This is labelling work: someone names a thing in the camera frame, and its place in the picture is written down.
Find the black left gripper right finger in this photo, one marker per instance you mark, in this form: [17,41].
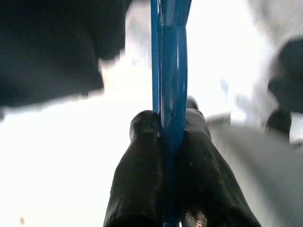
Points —
[208,184]

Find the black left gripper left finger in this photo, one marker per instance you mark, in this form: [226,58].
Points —
[137,179]

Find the blue plastic hanger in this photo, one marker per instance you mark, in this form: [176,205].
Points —
[172,71]

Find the black cloth garment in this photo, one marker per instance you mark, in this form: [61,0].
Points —
[47,47]

